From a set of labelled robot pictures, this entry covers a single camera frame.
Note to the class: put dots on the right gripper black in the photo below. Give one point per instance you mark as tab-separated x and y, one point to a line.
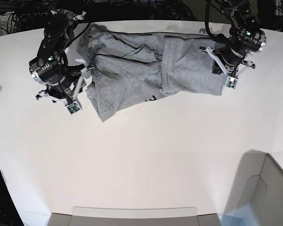
66	83

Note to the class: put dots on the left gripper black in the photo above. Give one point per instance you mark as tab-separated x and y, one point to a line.
230	59

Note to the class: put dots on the grey T-shirt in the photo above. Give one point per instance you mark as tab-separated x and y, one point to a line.
129	69

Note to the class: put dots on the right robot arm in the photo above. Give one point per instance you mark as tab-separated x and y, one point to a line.
50	67

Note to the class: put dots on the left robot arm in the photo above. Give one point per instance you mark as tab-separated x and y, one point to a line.
246	37

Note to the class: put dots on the grey tray front centre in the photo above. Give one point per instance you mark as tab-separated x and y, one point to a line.
84	216

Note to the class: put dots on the grey bin right front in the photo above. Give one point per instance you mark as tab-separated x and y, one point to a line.
256	197

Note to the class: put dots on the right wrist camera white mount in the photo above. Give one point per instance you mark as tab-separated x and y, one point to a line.
72	106

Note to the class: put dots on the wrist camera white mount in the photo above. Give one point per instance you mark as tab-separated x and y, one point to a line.
72	106
218	68

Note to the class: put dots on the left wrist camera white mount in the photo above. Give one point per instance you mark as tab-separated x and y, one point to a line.
218	68

